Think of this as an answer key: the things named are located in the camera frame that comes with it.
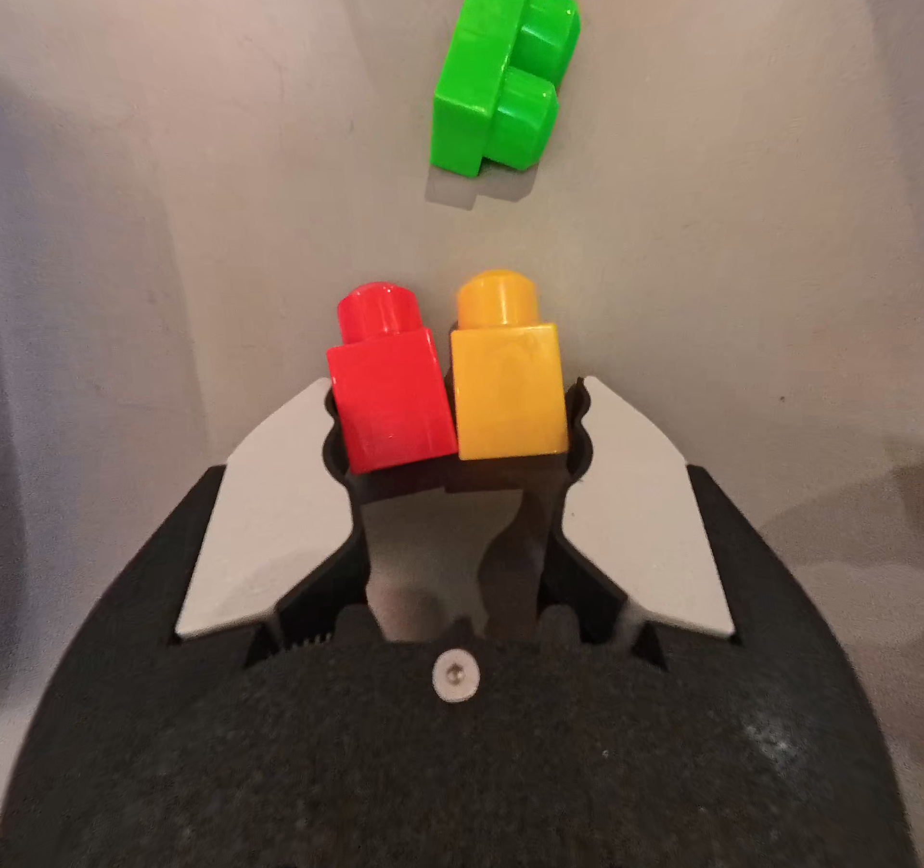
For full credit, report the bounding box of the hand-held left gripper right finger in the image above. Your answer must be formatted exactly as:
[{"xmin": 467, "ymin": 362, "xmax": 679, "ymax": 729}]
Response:
[{"xmin": 541, "ymin": 376, "xmax": 737, "ymax": 652}]

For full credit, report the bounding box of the green two-stud toy block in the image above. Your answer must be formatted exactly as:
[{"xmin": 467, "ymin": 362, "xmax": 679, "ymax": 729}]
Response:
[{"xmin": 429, "ymin": 0, "xmax": 582, "ymax": 179}]

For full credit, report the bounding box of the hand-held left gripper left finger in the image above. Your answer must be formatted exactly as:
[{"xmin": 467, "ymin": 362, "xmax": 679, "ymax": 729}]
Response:
[{"xmin": 175, "ymin": 377, "xmax": 369, "ymax": 651}]

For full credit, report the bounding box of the red one-stud toy block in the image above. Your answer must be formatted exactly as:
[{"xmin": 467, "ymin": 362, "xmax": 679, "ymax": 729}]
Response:
[{"xmin": 326, "ymin": 281, "xmax": 459, "ymax": 475}]

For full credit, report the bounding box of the grey desk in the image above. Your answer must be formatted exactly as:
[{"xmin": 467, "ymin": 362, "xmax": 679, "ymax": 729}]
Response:
[{"xmin": 0, "ymin": 0, "xmax": 924, "ymax": 739}]

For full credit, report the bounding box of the yellow one-stud toy block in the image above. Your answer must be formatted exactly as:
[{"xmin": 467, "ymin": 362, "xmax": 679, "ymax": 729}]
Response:
[{"xmin": 449, "ymin": 269, "xmax": 569, "ymax": 462}]

